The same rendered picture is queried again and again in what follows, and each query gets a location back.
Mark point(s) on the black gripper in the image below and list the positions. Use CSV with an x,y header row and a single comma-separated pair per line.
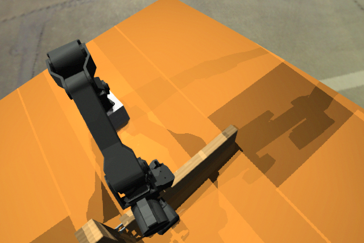
x,y
171,214

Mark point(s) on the wooden post with slot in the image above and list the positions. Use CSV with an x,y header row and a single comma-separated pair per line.
x,y
96,232

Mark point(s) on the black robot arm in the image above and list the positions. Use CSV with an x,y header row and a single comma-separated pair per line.
x,y
71,66

